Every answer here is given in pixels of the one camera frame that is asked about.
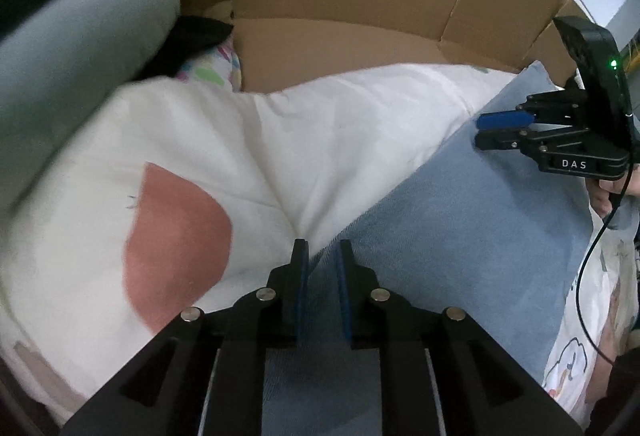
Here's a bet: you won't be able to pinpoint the colourful printed cloth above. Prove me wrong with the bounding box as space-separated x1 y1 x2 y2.
175 41 244 91

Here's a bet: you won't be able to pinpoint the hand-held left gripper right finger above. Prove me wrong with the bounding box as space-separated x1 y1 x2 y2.
336 240 583 436

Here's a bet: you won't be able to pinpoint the grey neck pillow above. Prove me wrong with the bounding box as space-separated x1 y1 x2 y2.
0 0 181 217

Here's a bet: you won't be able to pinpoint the white printed blanket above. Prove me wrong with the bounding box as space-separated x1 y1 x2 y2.
0 61 640 429

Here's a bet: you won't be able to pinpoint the black cable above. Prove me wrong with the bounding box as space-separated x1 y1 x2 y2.
575 166 632 363

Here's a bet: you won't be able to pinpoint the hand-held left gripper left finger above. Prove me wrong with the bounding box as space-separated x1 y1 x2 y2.
60 239 311 436

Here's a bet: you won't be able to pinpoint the blue denim pants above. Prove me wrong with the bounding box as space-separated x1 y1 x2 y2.
306 60 601 384

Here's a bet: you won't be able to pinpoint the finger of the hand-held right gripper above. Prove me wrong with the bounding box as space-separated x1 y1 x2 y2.
475 116 601 151
477 89 588 130

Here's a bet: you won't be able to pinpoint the person's right hand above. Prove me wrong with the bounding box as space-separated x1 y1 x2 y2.
587 163 640 218

